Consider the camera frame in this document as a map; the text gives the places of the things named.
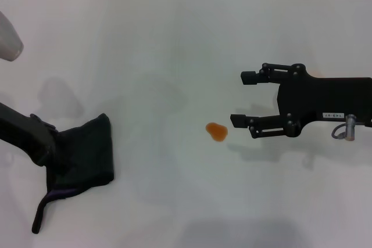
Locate dark blue rag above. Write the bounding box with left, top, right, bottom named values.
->
left=31, top=113, right=115, bottom=235

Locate silver cable plug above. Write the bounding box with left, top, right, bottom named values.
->
left=342, top=114, right=357, bottom=141

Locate grey cable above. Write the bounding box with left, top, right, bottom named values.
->
left=331, top=124, right=346, bottom=139

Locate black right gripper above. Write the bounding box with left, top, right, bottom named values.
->
left=230, top=62, right=372, bottom=140

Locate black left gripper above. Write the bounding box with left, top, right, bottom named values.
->
left=0, top=102, right=56, bottom=168

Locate orange liquid stain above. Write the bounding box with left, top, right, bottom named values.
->
left=205, top=122, right=228, bottom=142

